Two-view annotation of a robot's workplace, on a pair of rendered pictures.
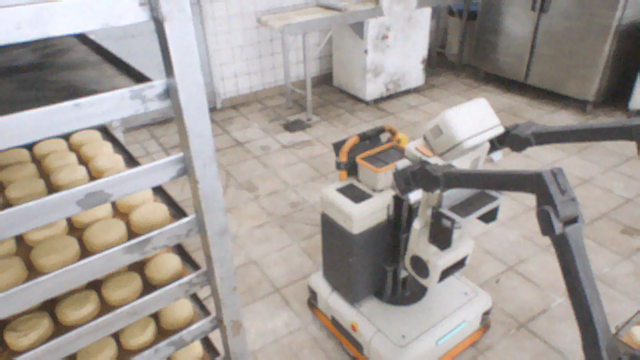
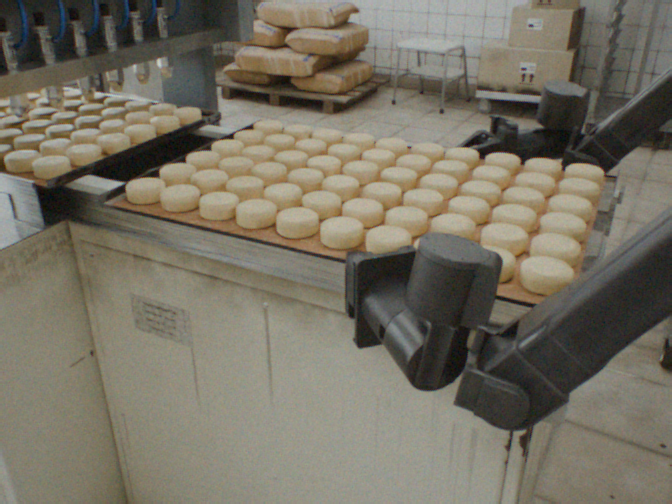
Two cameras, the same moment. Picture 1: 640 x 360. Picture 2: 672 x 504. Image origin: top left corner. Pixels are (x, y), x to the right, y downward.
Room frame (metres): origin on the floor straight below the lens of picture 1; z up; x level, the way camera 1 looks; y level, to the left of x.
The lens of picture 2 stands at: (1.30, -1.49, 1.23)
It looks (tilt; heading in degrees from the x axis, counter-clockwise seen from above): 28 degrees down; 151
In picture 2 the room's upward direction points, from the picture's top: straight up
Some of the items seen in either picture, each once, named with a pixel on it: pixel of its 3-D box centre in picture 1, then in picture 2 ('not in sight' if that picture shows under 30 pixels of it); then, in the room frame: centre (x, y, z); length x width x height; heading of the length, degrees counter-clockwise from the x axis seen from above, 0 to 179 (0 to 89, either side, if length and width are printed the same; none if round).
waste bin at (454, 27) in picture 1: (467, 32); not in sight; (5.91, -2.02, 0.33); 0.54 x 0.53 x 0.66; 31
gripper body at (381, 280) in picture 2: not in sight; (395, 310); (0.90, -1.19, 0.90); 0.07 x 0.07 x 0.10; 79
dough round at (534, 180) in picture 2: not in sight; (534, 185); (0.75, -0.86, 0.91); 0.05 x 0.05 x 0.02
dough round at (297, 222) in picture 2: not in sight; (297, 222); (0.70, -1.19, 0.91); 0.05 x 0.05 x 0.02
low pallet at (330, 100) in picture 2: not in sight; (301, 87); (-3.20, 0.77, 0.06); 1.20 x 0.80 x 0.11; 33
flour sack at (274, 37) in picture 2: not in sight; (273, 31); (-3.43, 0.65, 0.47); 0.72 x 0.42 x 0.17; 121
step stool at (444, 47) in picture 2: not in sight; (433, 73); (-2.47, 1.52, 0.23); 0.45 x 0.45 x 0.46; 23
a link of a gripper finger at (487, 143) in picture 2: not in sight; (474, 158); (0.59, -0.82, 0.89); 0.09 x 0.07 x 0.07; 79
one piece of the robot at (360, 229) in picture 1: (386, 222); not in sight; (1.69, -0.33, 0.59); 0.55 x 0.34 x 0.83; 124
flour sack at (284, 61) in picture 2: not in sight; (284, 58); (-3.09, 0.59, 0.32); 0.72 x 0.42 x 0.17; 35
